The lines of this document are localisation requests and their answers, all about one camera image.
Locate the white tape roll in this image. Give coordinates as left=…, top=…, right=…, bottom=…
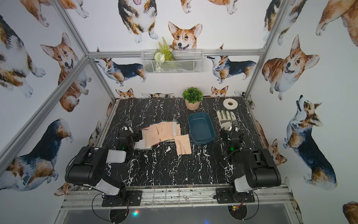
left=223, top=98, right=238, bottom=110

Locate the white wire wall basket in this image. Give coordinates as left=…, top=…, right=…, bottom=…
left=141, top=49, right=204, bottom=74

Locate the artificial fern with flower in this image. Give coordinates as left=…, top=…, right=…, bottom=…
left=154, top=37, right=174, bottom=72

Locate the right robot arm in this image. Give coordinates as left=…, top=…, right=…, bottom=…
left=220, top=128, right=282, bottom=193

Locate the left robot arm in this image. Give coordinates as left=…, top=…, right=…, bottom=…
left=65, top=123, right=143, bottom=198

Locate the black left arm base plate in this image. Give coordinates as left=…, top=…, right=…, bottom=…
left=102, top=190, right=143, bottom=207

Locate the beige ribbed plant pot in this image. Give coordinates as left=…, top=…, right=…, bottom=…
left=185, top=100, right=201, bottom=111

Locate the teal plastic storage box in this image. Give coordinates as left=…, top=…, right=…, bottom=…
left=188, top=112, right=216, bottom=145

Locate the green artificial potted plant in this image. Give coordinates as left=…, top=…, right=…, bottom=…
left=182, top=87, right=203, bottom=104

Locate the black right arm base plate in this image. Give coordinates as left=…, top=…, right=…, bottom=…
left=213, top=188, right=255, bottom=204

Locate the aluminium frame post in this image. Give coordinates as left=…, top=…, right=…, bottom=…
left=50, top=1, right=116, bottom=103

